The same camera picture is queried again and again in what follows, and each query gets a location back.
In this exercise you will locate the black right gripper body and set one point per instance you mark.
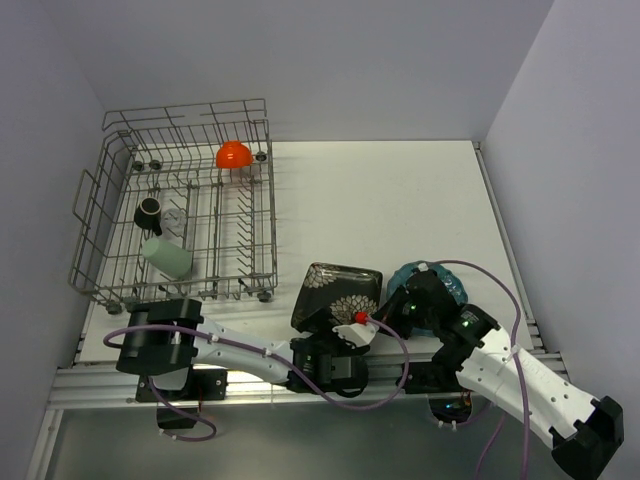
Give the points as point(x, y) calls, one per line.
point(402, 312)

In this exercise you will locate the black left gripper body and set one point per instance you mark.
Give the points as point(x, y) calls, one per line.
point(334, 345)

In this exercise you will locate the black square floral plate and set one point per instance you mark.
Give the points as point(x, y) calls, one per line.
point(345, 290)

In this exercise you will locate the light green cup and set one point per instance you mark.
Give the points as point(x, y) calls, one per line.
point(170, 259)

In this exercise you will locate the clear drinking glass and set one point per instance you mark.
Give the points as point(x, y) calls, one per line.
point(174, 221)

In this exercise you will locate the orange bowl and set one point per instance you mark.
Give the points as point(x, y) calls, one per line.
point(233, 155)

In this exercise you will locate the brown mug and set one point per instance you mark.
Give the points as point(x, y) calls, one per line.
point(147, 216)

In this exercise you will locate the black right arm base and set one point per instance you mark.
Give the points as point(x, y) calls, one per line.
point(444, 373)

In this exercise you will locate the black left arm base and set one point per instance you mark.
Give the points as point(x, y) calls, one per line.
point(186, 388)

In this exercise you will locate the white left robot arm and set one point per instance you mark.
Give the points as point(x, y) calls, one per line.
point(164, 340)

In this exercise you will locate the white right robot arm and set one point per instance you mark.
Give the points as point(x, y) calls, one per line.
point(582, 431)

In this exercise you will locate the teal round plate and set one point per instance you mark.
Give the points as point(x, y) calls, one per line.
point(452, 282)

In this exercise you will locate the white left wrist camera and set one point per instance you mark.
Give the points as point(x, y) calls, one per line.
point(360, 333)

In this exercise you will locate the purple under-table cable loop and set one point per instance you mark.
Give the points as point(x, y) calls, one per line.
point(183, 424)

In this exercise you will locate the grey wire dish rack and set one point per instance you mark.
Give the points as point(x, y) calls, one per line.
point(168, 152)

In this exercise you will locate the aluminium table front rail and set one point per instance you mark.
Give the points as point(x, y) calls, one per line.
point(245, 375)

